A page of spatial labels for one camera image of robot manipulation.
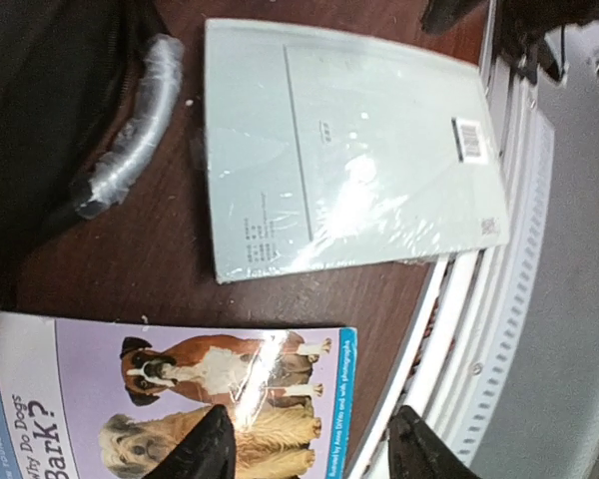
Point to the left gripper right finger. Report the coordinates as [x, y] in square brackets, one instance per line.
[416, 452]

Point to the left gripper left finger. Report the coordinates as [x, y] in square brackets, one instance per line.
[208, 451]

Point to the dog picture book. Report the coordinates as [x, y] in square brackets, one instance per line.
[88, 399]

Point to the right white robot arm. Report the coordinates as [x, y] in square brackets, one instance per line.
[522, 30]

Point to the black student backpack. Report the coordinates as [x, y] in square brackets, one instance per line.
[87, 89]

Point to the pale green book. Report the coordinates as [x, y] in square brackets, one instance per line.
[328, 149]

